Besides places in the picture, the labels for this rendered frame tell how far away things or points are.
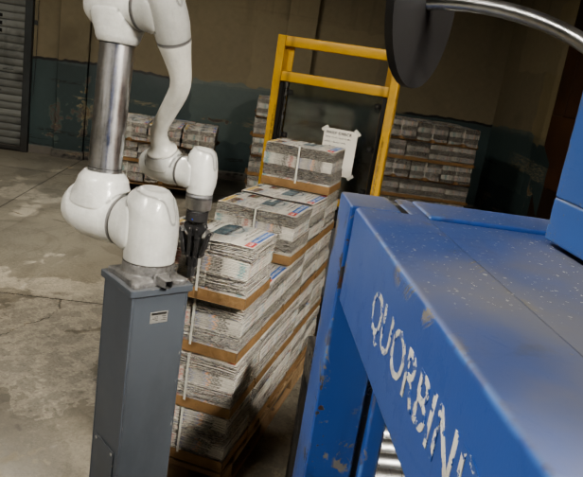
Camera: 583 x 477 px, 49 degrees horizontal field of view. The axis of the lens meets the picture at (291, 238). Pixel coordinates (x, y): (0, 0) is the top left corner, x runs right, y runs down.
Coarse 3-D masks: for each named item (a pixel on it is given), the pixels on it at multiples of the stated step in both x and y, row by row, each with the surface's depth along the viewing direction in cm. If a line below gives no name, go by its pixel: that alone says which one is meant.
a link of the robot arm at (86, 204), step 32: (96, 0) 179; (128, 0) 175; (96, 32) 182; (128, 32) 181; (128, 64) 185; (96, 96) 187; (128, 96) 189; (96, 128) 188; (96, 160) 189; (64, 192) 197; (96, 192) 188; (128, 192) 195; (96, 224) 189
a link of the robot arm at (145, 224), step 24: (144, 192) 183; (168, 192) 187; (120, 216) 185; (144, 216) 181; (168, 216) 184; (120, 240) 186; (144, 240) 183; (168, 240) 186; (144, 264) 185; (168, 264) 189
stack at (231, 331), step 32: (288, 288) 289; (192, 320) 235; (224, 320) 231; (256, 320) 249; (288, 320) 300; (192, 352) 240; (256, 352) 259; (288, 352) 319; (192, 384) 241; (224, 384) 237; (256, 384) 271; (288, 384) 343; (192, 416) 244; (192, 448) 248; (224, 448) 245
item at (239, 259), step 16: (224, 240) 222; (240, 240) 224; (256, 240) 228; (272, 240) 239; (208, 256) 223; (224, 256) 222; (240, 256) 220; (256, 256) 224; (272, 256) 246; (208, 272) 224; (224, 272) 222; (240, 272) 220; (256, 272) 231; (208, 288) 225; (224, 288) 223; (240, 288) 221; (256, 288) 234
